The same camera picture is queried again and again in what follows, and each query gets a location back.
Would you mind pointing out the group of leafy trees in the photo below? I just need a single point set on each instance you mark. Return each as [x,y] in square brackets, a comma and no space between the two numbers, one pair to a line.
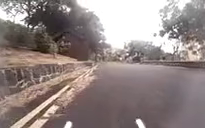
[193,23]

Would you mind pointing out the low stone retaining wall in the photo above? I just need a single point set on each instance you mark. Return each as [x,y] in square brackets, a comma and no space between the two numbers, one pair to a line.
[20,77]

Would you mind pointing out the dry grassy slope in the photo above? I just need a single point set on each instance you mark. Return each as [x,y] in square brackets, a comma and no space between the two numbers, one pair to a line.
[23,56]

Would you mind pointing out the low dark roadside wall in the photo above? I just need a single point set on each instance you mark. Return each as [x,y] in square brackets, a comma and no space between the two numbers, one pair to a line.
[183,64]

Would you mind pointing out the concrete roadside gutter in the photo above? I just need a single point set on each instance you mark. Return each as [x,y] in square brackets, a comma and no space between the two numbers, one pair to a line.
[53,100]

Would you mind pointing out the large dark roadside tree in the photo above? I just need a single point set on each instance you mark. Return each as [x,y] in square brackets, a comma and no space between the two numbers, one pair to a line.
[66,23]

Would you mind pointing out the distant green trees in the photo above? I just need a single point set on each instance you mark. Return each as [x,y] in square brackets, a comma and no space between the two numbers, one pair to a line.
[146,49]

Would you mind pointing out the robot's own part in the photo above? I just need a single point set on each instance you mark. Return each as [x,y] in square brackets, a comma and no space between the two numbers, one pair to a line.
[140,123]
[68,124]

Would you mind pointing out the grey asphalt road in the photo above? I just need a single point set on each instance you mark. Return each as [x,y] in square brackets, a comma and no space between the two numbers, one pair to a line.
[140,96]

